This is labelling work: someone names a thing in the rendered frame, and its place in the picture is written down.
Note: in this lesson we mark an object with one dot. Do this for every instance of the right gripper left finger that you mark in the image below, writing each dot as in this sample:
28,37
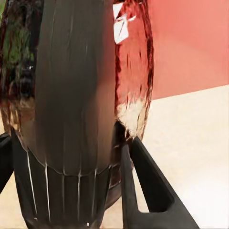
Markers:
6,161

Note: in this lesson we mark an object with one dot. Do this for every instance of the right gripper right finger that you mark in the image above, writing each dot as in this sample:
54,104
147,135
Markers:
166,209

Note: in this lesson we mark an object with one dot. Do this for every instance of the electric kettle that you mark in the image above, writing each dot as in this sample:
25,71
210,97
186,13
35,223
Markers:
72,72

